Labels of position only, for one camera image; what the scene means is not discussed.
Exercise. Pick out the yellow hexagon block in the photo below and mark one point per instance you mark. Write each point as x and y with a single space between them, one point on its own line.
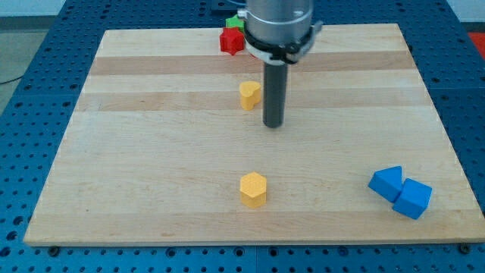
253 190

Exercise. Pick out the green star block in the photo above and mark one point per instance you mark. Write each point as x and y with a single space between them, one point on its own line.
236 22

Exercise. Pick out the yellow heart block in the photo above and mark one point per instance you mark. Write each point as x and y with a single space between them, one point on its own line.
249 94

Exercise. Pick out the red star block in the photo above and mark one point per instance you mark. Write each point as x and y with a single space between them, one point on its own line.
231 40

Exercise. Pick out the blue triangle block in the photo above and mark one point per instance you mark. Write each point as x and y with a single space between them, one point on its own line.
387 183

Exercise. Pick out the blue cube block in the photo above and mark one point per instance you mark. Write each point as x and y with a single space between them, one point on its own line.
413 200

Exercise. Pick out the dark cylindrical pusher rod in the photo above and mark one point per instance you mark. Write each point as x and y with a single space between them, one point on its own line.
275 80

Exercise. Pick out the wooden board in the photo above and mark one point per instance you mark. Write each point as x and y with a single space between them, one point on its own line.
158 142

